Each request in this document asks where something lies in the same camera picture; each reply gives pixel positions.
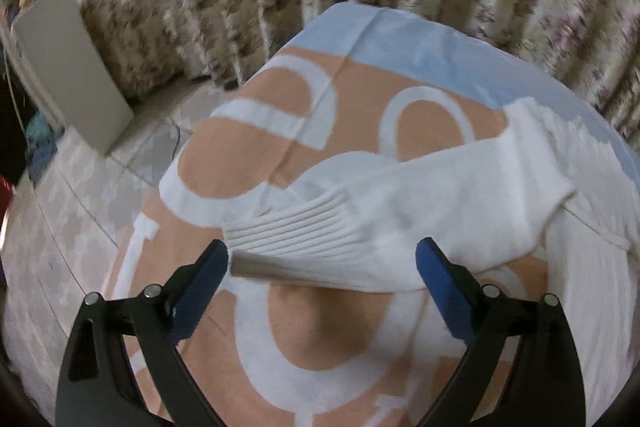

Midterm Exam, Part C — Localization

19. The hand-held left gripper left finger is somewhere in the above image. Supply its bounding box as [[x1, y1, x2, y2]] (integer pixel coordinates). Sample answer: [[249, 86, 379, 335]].
[[55, 239, 231, 427]]

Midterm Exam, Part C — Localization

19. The beige flat board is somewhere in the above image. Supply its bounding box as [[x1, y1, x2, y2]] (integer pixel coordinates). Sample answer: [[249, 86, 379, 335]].
[[12, 0, 136, 156]]

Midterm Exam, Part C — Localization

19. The blue cloth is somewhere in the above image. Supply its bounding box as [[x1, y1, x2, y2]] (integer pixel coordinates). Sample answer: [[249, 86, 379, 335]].
[[24, 111, 63, 188]]

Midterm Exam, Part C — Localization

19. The orange and white printed blanket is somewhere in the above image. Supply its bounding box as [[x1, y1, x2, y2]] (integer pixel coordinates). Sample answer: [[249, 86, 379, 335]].
[[107, 44, 566, 427]]

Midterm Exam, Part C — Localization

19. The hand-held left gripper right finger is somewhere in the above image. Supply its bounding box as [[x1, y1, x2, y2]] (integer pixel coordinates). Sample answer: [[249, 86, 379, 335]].
[[415, 236, 586, 427]]

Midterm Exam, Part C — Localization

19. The light blue bed sheet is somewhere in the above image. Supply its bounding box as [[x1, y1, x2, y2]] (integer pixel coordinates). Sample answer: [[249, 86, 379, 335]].
[[300, 2, 627, 168]]

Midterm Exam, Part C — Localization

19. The white knit sweater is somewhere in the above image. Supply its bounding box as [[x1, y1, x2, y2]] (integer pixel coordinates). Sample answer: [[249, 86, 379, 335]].
[[222, 98, 640, 388]]

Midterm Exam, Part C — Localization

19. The beige floral curtain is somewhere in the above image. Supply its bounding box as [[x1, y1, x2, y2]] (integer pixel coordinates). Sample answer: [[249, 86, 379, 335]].
[[65, 0, 640, 144]]

